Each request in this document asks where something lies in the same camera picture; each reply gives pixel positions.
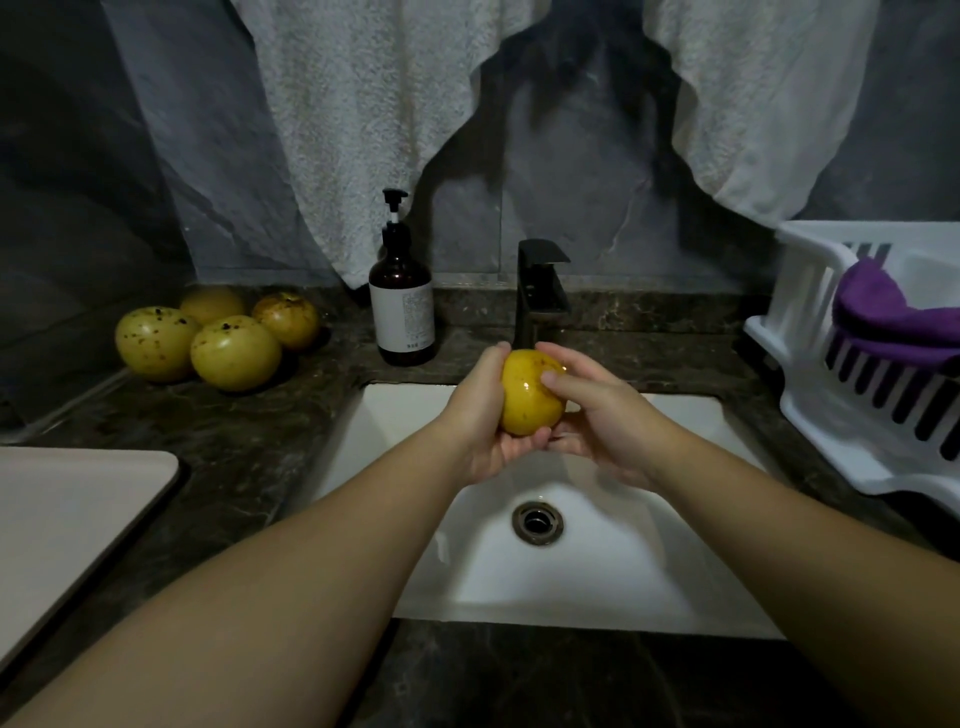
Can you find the person's left hand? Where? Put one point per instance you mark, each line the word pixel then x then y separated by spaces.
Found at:
pixel 477 420

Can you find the person's right hand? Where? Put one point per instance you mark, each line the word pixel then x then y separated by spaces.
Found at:
pixel 615 428

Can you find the spotted yellow apple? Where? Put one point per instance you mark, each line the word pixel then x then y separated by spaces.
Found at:
pixel 528 393

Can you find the dark soap pump bottle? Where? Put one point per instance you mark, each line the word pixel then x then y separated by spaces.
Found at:
pixel 402 308

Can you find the black faucet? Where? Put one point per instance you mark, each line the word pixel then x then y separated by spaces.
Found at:
pixel 537 285

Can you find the group of yellow apples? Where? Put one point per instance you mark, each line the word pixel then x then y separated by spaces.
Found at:
pixel 234 354

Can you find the purple cloth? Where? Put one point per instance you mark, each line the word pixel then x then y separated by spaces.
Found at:
pixel 893 318

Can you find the beige plastic tray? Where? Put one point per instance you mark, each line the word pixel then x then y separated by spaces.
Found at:
pixel 68 540

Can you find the person's left forearm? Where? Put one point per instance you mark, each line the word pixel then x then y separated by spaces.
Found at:
pixel 225 615

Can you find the person's right forearm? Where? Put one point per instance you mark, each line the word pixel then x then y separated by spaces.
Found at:
pixel 810 578

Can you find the metal sink drain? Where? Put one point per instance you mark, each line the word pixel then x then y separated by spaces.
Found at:
pixel 537 522

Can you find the white sink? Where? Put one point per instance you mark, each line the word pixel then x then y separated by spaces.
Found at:
pixel 660 578

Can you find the white plastic basket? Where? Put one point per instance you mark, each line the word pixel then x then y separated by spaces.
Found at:
pixel 803 315

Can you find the white hanging towel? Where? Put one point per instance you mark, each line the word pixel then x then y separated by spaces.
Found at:
pixel 360 120

